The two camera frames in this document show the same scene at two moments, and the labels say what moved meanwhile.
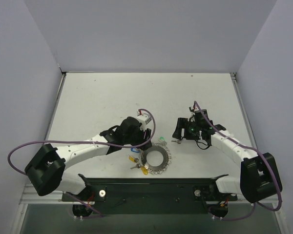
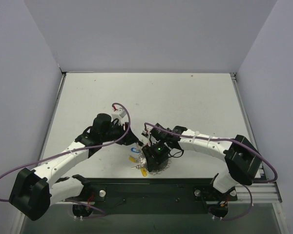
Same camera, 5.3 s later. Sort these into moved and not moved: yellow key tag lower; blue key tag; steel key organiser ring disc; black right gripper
Moved: black right gripper
Not moved: blue key tag; steel key organiser ring disc; yellow key tag lower
